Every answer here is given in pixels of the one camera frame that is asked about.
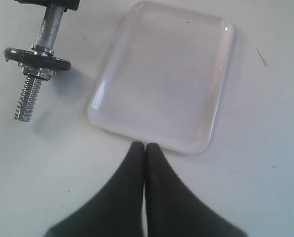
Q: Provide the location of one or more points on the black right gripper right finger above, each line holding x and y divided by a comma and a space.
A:
171, 207

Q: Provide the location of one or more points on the white plastic tray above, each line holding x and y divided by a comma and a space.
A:
163, 81

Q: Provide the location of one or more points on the black weight plate with tape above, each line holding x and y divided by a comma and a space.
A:
35, 60

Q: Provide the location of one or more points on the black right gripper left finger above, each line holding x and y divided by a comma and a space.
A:
116, 210

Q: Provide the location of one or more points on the chrome threaded dumbbell bar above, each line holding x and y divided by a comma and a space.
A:
43, 46

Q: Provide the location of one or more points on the chrome spinlock collar nut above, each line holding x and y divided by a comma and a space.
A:
37, 72

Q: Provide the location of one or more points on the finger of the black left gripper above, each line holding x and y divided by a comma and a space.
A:
66, 4

